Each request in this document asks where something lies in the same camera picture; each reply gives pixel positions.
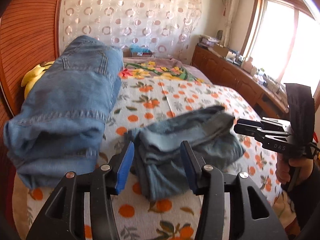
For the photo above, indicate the box with blue cloth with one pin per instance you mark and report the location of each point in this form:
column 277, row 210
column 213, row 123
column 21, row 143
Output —
column 137, row 51

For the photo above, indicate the white plastic jug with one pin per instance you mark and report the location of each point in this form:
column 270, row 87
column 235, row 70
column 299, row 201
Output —
column 248, row 66

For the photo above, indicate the cardboard box on sideboard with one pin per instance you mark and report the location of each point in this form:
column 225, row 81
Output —
column 222, row 51

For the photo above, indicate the beige side window curtain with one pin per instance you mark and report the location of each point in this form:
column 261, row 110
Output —
column 230, row 13

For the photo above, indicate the blue denim jeans stack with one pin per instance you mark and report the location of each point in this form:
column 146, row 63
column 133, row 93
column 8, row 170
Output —
column 62, row 121

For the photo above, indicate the brown wooden wardrobe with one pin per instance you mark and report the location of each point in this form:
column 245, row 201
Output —
column 28, row 37

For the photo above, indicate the window with wooden frame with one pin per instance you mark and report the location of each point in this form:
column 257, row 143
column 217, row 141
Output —
column 281, row 39

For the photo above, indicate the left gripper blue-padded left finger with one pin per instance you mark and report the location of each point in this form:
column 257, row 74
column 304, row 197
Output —
column 62, row 215

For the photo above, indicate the long wooden sideboard cabinet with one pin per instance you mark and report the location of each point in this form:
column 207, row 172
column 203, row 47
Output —
column 221, row 72

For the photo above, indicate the stack of papers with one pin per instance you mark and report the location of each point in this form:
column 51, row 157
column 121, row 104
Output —
column 208, row 41

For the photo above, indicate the grey-green pants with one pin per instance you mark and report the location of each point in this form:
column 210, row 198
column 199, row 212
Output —
column 169, row 154

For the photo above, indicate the sheer circle pattern curtain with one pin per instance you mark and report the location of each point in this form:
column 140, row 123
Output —
column 161, row 26

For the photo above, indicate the yellow plush toy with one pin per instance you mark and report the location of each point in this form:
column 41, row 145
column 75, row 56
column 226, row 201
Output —
column 31, row 77

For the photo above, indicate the person's right hand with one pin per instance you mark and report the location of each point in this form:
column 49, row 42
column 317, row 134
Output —
column 283, row 168

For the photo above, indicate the pink floral blanket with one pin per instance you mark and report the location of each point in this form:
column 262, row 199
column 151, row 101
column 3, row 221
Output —
column 150, row 67

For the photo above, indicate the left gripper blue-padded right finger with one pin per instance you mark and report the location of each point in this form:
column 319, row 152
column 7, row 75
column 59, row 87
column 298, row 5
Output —
column 251, row 216

